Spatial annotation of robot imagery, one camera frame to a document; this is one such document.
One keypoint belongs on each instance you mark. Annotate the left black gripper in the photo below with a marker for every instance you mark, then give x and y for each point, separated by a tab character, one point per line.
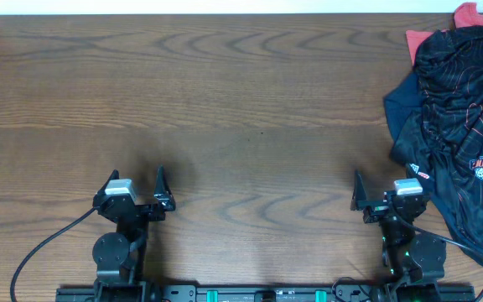
163	201

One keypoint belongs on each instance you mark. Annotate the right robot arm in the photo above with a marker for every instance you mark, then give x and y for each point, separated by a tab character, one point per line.
415	259

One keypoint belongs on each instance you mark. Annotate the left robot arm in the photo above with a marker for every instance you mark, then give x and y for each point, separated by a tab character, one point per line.
120	255

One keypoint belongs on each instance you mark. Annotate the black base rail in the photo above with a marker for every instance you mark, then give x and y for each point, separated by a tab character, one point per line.
337	293

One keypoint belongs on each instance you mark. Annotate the black orange patterned jersey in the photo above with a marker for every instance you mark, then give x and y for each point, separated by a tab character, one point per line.
442	144

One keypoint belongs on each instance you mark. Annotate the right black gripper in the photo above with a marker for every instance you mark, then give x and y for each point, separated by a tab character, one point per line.
360	200

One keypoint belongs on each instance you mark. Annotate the red garment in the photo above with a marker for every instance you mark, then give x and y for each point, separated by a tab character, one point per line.
465	15

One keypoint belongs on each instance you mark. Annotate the navy blue garment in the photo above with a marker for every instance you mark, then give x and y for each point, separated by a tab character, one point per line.
401	102

